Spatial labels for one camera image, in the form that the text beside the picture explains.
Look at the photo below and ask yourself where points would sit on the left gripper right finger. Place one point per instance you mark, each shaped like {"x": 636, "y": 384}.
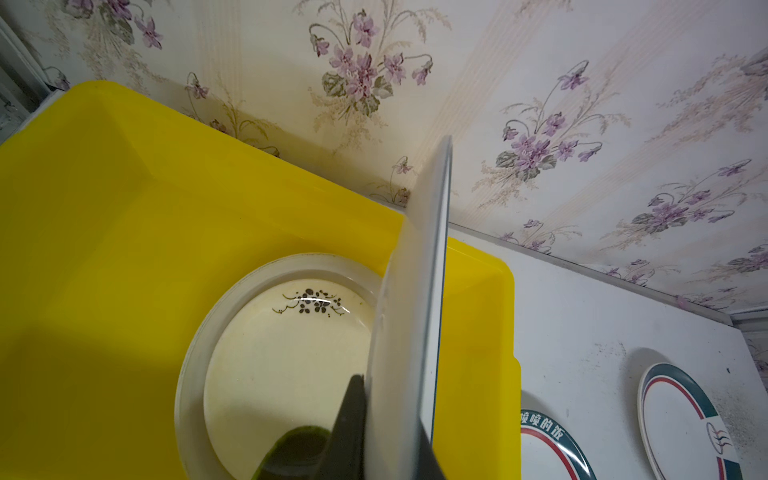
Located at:
{"x": 427, "y": 467}

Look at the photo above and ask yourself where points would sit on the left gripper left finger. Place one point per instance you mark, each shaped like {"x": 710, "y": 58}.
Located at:
{"x": 343, "y": 455}

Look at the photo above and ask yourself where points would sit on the white plate black quatrefoil outline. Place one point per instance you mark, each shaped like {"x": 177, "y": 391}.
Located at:
{"x": 403, "y": 358}

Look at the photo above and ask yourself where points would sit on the cream plate black floral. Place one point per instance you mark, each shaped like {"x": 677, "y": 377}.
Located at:
{"x": 278, "y": 375}

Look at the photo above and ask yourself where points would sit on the plain cream plate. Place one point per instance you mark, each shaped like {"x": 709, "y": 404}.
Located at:
{"x": 196, "y": 452}

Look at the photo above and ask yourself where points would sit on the yellow plastic bin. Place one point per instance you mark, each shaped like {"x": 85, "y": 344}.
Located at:
{"x": 122, "y": 223}

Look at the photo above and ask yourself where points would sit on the green red ringed plate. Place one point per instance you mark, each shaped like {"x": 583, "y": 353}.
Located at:
{"x": 548, "y": 451}

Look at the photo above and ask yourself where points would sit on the small green ringed plate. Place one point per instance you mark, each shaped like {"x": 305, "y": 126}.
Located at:
{"x": 683, "y": 435}

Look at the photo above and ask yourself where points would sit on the aluminium frame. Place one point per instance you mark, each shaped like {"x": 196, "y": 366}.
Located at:
{"x": 23, "y": 84}

